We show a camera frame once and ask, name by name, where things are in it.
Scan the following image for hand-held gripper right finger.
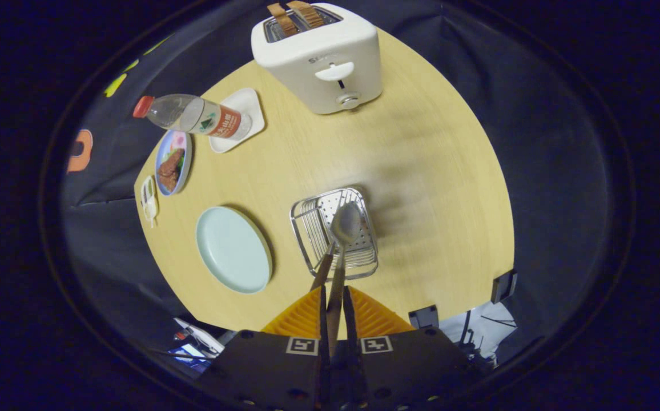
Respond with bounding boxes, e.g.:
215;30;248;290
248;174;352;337
333;285;490;411

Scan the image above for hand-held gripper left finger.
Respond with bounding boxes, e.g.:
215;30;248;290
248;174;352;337
202;285;331;411

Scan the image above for metal fork brown handle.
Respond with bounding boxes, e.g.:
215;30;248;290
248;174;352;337
310;240;336;292

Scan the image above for metal spoon brown handle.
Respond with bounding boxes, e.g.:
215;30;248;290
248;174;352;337
325;201;363;360

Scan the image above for black table clamp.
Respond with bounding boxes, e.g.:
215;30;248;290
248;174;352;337
490;269;518;304
408;304;440;330

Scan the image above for pale green plate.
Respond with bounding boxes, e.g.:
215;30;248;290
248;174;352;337
195;205;273;295

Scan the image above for white flat object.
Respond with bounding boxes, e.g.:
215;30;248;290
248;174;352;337
173;318;225;354

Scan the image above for lit blue screen device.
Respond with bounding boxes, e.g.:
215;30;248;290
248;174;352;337
167;342;211;372

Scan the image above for small white divided dish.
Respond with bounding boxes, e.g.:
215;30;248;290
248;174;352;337
140;175;160;229

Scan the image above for blue plate with food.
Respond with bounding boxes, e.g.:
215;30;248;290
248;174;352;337
155;130;193;196

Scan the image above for white square coaster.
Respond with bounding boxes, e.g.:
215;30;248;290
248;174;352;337
209;87;265;154

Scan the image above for clear water bottle red cap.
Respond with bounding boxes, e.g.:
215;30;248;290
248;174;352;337
132;94;252;141

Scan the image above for white toaster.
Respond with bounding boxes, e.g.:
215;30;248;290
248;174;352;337
251;3;383;115

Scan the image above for black backdrop cloth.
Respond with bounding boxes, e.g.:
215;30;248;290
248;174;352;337
59;0;633;372

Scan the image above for brown toast slice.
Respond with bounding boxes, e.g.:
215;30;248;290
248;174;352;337
286;0;326;29
267;3;299;36

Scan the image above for metal wire basket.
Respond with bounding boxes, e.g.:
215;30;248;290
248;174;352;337
289;186;379;281

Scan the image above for black cable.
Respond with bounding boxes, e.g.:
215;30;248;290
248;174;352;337
460;311;474;350

